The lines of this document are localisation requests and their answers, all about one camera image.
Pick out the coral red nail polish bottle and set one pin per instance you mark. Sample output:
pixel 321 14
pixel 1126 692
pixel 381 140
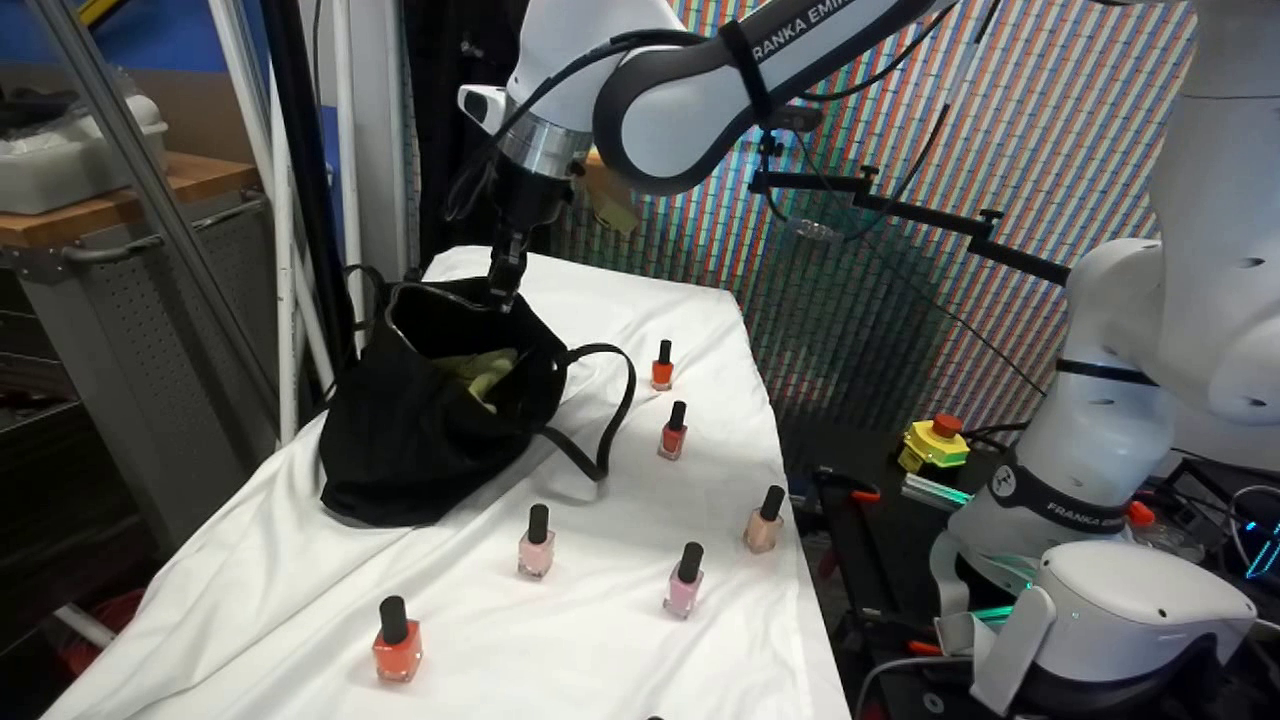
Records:
pixel 675 437

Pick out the yellow emergency stop button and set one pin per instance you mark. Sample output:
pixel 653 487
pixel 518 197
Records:
pixel 937 443

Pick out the white plastic container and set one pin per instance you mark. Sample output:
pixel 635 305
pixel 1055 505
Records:
pixel 74 155

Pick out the grey cart with wooden top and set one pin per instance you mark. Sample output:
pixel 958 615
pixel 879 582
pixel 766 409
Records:
pixel 120 305

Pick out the beige nail polish bottle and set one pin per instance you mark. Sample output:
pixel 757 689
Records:
pixel 762 531

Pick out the black vertical pole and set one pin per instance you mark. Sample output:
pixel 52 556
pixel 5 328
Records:
pixel 305 187

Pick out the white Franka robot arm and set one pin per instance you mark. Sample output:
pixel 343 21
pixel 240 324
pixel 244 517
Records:
pixel 693 107

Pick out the red-orange square nail polish bottle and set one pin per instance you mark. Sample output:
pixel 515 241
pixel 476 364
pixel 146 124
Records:
pixel 662 368

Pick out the teal flat box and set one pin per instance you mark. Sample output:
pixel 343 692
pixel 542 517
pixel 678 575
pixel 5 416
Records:
pixel 937 490

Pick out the pale pink nail polish bottle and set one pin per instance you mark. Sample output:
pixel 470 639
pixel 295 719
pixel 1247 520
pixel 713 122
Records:
pixel 537 555

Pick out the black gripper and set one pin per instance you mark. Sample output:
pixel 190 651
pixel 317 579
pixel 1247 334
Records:
pixel 524 204

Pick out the yellow cloth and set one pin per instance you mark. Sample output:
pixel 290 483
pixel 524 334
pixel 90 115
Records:
pixel 480 374

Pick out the aluminium frame bar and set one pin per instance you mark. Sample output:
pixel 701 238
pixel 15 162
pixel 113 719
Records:
pixel 146 200

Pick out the white tablecloth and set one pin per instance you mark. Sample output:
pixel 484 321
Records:
pixel 603 664

